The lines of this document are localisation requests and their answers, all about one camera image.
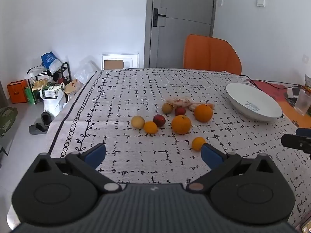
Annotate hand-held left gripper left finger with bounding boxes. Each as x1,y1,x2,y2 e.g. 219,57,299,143
31,143,122,195

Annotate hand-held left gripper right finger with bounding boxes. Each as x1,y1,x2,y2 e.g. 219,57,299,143
186,143,280,195

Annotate small orange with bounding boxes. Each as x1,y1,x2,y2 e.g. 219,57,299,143
192,137,207,151
143,121,158,134

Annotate large orange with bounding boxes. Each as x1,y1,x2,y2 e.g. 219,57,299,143
171,115,192,135
194,104,213,123

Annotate pale yellow round fruit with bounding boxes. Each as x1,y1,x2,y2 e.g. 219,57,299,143
131,116,145,129

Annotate white ceramic bowl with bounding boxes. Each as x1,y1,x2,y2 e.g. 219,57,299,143
225,83,283,122

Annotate dark red apple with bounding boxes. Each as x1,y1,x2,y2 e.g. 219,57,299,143
153,114,166,128

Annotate clear drinking glass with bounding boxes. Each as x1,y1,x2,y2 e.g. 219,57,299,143
294,88,311,116

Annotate red and orange mat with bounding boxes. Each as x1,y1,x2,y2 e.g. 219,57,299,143
253,80,311,129

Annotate dark slipper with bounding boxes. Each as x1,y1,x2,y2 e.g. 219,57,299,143
29,123,49,135
41,112,52,127

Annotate large peeled pomelo piece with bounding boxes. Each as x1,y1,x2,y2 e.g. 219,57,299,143
166,96,194,108

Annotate white shopping bag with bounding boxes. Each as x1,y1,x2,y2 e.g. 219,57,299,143
39,83,67,117

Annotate beige paper bag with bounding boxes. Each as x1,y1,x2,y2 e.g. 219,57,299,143
64,79,84,96

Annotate clear plastic bag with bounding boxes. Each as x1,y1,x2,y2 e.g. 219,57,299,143
73,56,100,88

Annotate patterned grey tablecloth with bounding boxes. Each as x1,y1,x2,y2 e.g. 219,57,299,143
47,68,311,233

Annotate black metal rack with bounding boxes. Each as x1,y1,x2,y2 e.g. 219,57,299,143
27,62,72,102

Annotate green box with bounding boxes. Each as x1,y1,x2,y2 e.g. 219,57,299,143
24,87,37,105

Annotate yellow slippers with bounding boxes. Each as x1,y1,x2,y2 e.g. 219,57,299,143
32,78,52,91

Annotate brown cardboard sheet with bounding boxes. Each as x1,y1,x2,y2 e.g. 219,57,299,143
104,60,124,70

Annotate orange box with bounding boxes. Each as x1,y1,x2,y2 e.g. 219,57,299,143
6,79,29,103

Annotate orange chair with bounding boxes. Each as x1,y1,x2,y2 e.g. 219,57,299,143
183,34,242,76

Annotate white framed board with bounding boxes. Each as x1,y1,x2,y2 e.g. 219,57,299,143
101,52,139,70

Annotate blue and white bag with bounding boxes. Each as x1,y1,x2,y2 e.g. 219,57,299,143
40,51,63,74

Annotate grey door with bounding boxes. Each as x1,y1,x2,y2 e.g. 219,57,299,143
144,0,218,69

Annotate black cable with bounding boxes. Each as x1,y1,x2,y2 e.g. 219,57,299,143
239,75,307,89

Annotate black door handle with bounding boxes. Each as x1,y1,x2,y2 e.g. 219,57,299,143
152,8,167,28

